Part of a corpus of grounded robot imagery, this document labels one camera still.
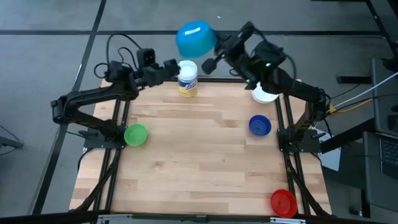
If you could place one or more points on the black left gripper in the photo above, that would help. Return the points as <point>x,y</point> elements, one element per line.
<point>154,76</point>

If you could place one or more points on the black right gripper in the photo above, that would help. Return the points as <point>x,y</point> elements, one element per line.
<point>237,54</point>

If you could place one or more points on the light blue plastic bowl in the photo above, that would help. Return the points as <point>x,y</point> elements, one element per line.
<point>195,39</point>

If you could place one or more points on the green plastic bowl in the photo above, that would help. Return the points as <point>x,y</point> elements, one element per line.
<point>135,135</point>

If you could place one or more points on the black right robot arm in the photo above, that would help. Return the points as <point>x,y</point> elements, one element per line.
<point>292,85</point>

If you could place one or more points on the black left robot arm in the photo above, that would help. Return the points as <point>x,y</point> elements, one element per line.
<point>93,93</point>

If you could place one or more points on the Lysol wipes canister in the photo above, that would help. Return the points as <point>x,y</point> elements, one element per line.
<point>187,77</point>

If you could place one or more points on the dark blue plastic bowl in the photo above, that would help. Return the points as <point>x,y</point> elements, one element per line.
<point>260,125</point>

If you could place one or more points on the black side desk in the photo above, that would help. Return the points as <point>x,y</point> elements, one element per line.
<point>382,124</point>

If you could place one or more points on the black table edge rail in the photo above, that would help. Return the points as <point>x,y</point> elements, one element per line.
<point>217,80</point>
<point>199,217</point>

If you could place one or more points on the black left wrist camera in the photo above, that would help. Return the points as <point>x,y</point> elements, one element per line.
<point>146,57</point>

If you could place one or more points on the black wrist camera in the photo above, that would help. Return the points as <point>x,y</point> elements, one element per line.
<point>146,57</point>
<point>247,29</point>

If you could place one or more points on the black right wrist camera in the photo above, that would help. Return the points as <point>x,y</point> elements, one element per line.
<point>247,29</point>

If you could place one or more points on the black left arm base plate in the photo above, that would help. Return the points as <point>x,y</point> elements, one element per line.
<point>99,138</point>

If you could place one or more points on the black aluminium frame rails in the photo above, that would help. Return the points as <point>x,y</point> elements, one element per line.
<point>298,177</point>
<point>107,174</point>

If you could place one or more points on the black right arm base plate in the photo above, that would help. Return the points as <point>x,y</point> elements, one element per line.
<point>303,141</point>

